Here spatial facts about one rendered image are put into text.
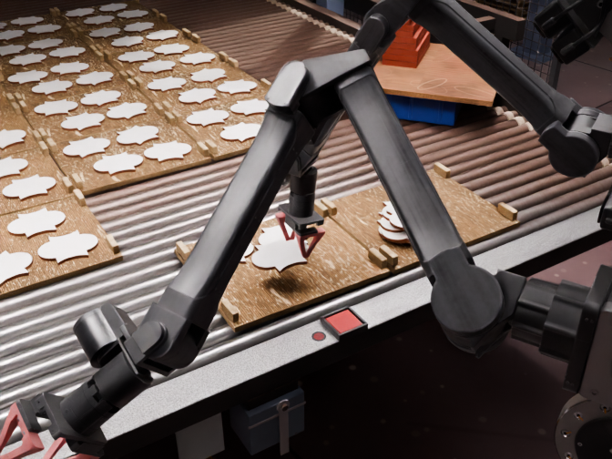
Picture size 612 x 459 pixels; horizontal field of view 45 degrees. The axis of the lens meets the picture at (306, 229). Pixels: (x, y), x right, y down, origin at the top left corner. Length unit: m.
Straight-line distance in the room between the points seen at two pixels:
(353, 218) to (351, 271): 0.24
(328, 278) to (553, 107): 0.71
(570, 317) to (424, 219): 0.20
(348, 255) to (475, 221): 0.37
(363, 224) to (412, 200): 1.04
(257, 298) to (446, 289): 0.90
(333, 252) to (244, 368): 0.43
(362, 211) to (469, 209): 0.29
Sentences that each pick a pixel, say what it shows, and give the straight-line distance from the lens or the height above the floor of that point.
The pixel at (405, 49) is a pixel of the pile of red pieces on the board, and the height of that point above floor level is 1.10.
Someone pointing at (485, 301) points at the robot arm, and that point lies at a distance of 0.80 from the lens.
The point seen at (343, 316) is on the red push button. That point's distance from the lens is 1.63.
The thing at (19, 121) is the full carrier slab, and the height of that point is 0.94.
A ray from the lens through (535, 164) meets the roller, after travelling 2.35.
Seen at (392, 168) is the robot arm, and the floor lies 1.54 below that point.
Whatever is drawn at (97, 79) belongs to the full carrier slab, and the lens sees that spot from 2.92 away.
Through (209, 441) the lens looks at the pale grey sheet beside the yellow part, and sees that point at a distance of 1.58.
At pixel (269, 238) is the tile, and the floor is 0.95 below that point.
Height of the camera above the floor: 1.96
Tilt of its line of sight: 33 degrees down
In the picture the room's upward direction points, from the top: straight up
